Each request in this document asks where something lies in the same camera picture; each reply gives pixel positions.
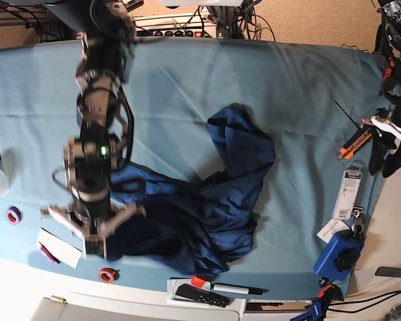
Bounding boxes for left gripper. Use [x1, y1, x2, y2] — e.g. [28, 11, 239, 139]
[362, 116, 401, 177]

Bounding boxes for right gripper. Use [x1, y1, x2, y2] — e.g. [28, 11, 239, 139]
[40, 203, 146, 245]

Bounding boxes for dark blue t-shirt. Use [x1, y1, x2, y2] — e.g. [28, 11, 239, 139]
[106, 104, 275, 277]

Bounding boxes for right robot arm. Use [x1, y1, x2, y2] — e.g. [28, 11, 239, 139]
[45, 1, 143, 258]

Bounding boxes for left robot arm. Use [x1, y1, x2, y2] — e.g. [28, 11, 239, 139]
[363, 1, 401, 178]

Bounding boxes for orange black utility knife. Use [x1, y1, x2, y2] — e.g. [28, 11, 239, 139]
[337, 118, 373, 161]

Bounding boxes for white paper card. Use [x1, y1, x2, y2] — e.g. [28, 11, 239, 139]
[36, 228, 82, 269]

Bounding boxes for red tape roll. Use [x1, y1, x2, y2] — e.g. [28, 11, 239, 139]
[98, 267, 119, 284]

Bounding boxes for pink marker pen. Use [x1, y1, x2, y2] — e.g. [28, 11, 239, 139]
[37, 243, 61, 265]

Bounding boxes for packaged tool blister pack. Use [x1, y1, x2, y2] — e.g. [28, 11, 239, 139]
[332, 161, 364, 220]

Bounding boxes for orange black clamp top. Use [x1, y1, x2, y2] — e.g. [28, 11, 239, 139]
[379, 58, 394, 96]

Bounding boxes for purple tape roll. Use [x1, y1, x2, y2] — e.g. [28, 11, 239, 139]
[6, 206, 22, 225]

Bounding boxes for white label card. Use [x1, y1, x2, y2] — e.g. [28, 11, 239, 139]
[316, 219, 350, 243]

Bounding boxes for light blue table cloth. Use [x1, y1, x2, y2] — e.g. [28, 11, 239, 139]
[0, 38, 389, 300]

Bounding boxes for black remote control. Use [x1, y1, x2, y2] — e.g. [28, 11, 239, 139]
[175, 284, 231, 308]

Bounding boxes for red cube block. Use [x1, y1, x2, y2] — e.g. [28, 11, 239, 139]
[190, 276, 207, 289]

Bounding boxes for black phone device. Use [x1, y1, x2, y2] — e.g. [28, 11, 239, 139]
[375, 266, 401, 278]

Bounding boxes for blue box with knob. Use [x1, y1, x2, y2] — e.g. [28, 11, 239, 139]
[313, 231, 364, 281]

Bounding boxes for white marker pen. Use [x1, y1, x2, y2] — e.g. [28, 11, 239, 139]
[211, 283, 268, 296]

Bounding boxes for orange clamp bottom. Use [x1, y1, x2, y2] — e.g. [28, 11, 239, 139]
[316, 284, 336, 298]

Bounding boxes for blue spring clamp bottom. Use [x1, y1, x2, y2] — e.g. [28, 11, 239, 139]
[290, 300, 328, 321]

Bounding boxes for power strip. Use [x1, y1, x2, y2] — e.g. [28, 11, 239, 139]
[134, 12, 219, 38]

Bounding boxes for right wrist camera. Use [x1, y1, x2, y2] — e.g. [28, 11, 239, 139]
[83, 235, 107, 259]

